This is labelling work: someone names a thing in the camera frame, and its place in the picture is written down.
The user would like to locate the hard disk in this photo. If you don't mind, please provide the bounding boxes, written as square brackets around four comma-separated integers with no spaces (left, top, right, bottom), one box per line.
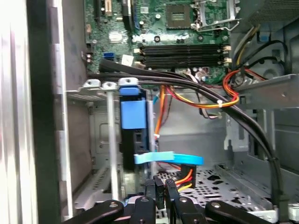
[118,85,151,171]

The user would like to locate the yellow black wires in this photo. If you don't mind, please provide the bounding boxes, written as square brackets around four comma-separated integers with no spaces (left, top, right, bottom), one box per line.
[232,23,262,69]

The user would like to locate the blue data wire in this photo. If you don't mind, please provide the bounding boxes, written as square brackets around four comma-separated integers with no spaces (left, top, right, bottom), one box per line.
[134,151,205,167]

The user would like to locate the locking lever wire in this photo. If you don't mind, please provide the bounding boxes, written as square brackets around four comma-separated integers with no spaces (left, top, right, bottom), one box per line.
[191,18,241,33]

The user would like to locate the CPU socket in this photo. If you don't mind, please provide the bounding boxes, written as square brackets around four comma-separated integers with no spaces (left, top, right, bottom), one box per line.
[165,4,194,30]

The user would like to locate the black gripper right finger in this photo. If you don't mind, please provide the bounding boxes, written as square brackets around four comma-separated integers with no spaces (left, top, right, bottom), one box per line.
[165,179,271,224]

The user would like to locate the black RAM slot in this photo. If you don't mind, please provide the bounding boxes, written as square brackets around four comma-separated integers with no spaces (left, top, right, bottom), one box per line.
[139,43,227,51]
[139,55,227,62]
[139,49,227,56]
[139,60,227,68]

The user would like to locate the metal socket cover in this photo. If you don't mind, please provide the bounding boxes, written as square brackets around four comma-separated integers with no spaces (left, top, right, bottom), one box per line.
[192,0,241,26]

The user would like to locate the black cable bundle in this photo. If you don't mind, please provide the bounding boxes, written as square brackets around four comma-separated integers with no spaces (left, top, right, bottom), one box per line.
[88,58,285,206]

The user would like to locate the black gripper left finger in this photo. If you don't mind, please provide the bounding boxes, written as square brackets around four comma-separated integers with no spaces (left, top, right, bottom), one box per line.
[63,175,165,224]

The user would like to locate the power wire with black plug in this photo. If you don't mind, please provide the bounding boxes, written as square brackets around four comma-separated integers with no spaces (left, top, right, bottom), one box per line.
[175,164,195,192]

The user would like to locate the orange red wire bundle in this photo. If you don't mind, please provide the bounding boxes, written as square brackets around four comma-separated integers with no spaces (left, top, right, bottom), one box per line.
[153,69,241,140]

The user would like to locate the grey power supply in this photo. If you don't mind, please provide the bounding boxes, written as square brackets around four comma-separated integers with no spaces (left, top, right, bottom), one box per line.
[233,0,299,31]

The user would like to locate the metal drive cage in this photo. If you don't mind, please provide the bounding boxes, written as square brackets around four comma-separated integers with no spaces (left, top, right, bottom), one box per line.
[233,74,299,170]

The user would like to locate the black PC case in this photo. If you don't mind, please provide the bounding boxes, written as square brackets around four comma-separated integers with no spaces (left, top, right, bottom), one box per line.
[0,0,299,224]

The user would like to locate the metal disk bay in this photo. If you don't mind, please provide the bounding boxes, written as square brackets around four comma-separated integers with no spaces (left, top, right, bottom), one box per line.
[64,78,155,210]

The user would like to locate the green motherboard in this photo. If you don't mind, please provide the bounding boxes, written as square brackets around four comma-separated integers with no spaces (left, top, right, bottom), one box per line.
[84,0,231,87]

